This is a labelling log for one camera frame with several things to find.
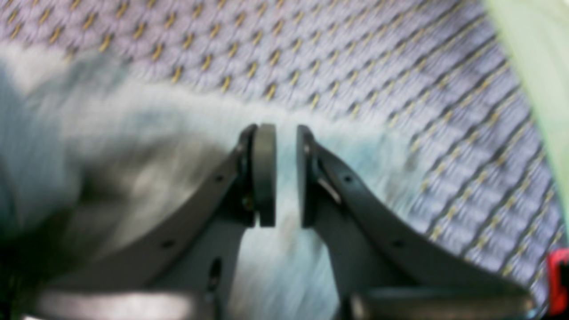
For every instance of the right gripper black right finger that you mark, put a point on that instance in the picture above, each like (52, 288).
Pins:
(383, 269)

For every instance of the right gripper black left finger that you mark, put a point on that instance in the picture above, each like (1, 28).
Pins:
(182, 269)

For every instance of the grey T-shirt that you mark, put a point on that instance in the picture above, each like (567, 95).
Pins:
(122, 152)

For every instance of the red black table clamp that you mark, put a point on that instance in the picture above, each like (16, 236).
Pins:
(558, 279)

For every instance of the patterned fan-print tablecloth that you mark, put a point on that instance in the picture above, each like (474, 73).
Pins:
(416, 95)

